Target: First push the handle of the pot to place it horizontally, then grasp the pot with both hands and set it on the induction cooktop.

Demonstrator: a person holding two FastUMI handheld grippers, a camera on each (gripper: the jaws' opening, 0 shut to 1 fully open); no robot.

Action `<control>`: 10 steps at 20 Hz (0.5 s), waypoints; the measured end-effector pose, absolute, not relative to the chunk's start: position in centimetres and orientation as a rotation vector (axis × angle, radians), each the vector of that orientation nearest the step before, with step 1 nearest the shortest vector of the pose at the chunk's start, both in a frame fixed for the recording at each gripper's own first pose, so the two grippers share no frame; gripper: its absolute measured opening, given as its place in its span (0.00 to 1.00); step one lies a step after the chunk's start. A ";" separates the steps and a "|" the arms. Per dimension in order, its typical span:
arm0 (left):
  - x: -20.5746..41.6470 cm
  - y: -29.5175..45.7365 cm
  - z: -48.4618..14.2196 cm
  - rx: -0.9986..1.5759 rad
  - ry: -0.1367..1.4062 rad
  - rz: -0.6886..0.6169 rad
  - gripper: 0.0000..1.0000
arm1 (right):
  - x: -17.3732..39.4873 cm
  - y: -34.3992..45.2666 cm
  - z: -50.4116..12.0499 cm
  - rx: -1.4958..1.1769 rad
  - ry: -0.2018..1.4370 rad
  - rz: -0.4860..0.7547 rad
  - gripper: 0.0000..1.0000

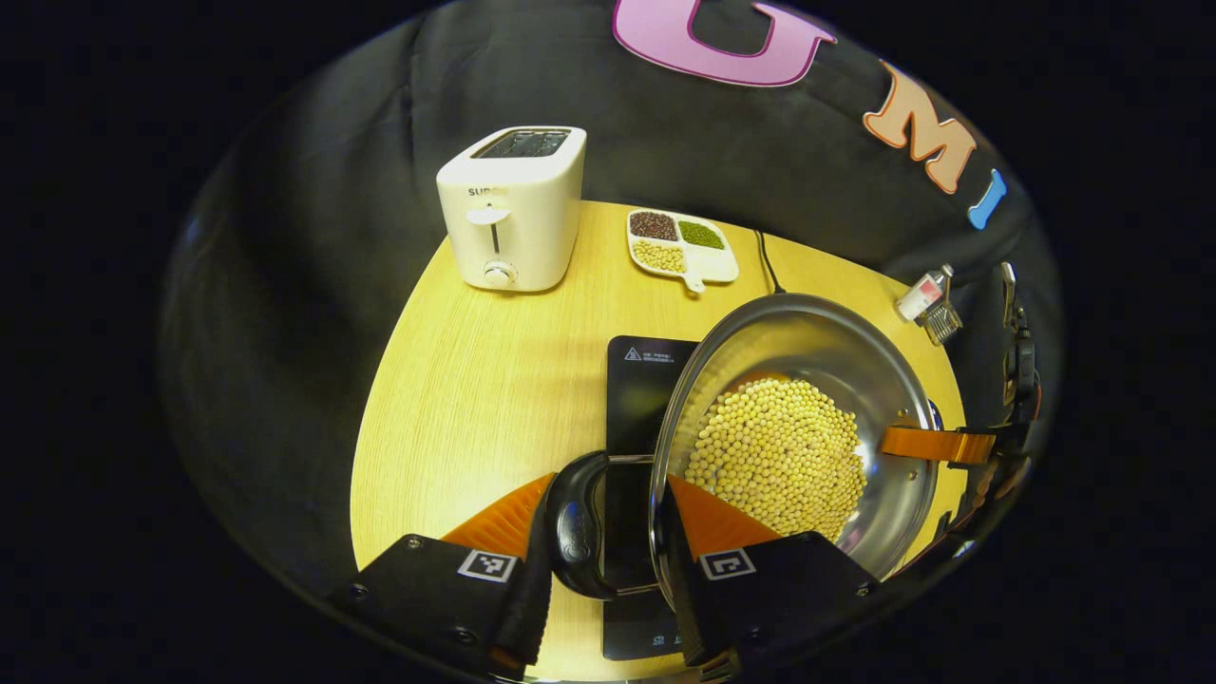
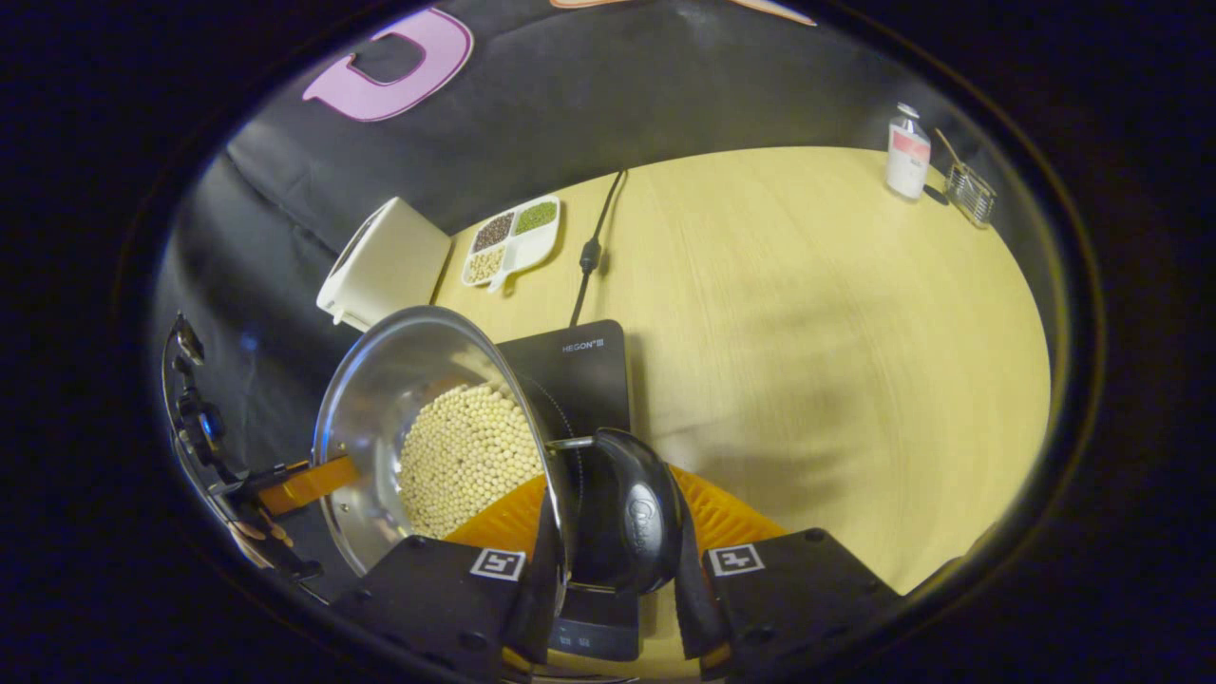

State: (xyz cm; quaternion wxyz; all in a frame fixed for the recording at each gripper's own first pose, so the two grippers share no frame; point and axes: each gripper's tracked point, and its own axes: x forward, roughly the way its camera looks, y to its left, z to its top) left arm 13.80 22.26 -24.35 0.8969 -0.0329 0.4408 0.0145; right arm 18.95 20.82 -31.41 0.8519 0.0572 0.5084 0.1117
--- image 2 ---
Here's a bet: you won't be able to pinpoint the clear bottle with pink label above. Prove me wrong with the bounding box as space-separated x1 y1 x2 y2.
885 103 932 200

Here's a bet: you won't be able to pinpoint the layer of pale soybeans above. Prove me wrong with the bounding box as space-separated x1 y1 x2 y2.
397 383 544 540

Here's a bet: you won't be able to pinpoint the steel pot with black handles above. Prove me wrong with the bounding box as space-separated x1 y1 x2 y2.
312 306 685 595

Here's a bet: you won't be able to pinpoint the clear wire basket holder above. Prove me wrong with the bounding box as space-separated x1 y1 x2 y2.
945 161 998 227

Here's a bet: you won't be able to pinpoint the black induction cooktop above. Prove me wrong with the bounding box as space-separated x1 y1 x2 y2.
494 320 642 662

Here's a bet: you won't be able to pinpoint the wooden stick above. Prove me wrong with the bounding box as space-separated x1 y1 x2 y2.
936 128 970 177

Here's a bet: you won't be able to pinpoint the black power cable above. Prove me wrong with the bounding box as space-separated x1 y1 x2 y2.
568 169 628 329

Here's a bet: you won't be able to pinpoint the white divided dish of beans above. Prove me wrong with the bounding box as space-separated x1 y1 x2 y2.
461 195 563 294

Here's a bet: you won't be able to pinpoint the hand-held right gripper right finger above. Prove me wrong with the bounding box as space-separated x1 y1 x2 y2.
668 465 905 681

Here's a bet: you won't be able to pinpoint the white toaster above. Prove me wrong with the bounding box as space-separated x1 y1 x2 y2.
316 197 452 332

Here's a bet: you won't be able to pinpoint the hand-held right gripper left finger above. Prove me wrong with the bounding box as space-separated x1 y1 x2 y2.
328 473 571 683

